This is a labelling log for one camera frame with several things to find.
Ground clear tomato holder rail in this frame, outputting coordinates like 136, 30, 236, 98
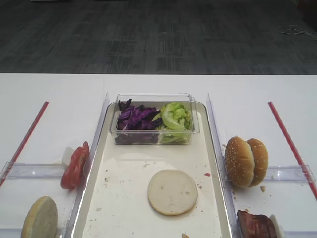
0, 162, 64, 179

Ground clear acrylic divider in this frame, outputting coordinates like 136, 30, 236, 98
206, 94, 242, 238
60, 92, 109, 238

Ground metal serving tray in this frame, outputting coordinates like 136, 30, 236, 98
72, 103, 230, 238

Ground tomato slice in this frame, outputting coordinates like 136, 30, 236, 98
78, 141, 89, 177
60, 147, 81, 189

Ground bun base on tray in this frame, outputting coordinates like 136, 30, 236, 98
147, 170, 198, 216

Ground front tomato slice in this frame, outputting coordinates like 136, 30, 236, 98
60, 147, 81, 189

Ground white cable on floor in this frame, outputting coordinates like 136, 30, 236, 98
276, 24, 317, 41

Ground upright bun base left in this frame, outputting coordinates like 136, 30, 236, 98
20, 196, 58, 238

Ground purple cabbage pieces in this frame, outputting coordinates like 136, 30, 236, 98
115, 99, 161, 145

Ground clear bun top holder rail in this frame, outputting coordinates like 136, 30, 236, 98
264, 165, 316, 183

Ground white tomato pusher block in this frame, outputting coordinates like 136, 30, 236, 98
54, 147, 74, 168

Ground left clear acrylic divider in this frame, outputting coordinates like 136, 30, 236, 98
60, 92, 109, 238

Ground stack of meat patties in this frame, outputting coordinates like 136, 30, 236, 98
237, 210, 277, 238

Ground front sesame bun top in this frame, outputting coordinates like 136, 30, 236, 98
225, 136, 255, 188

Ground rear tomato slice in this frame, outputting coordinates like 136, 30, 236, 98
78, 141, 89, 177

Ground clear patty holder rail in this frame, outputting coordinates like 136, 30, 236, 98
280, 226, 317, 238

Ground green lettuce pile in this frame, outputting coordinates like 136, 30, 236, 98
152, 102, 193, 144

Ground red strip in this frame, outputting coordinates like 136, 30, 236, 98
268, 102, 317, 198
0, 101, 49, 185

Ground right clear acrylic divider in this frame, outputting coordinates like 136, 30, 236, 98
206, 94, 242, 238

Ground sesame bun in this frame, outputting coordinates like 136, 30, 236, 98
247, 138, 268, 187
225, 136, 255, 188

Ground rear sesame bun top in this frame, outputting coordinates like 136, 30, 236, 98
247, 138, 268, 187

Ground left red strip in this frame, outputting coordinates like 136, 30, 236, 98
0, 101, 49, 185

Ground clear bun base holder rail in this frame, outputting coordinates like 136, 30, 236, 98
0, 227, 66, 238

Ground clear plastic salad container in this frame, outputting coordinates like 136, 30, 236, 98
109, 93, 200, 145

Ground right red strip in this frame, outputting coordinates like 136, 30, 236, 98
268, 102, 317, 198

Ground white patty pusher block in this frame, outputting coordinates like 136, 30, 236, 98
269, 214, 286, 238

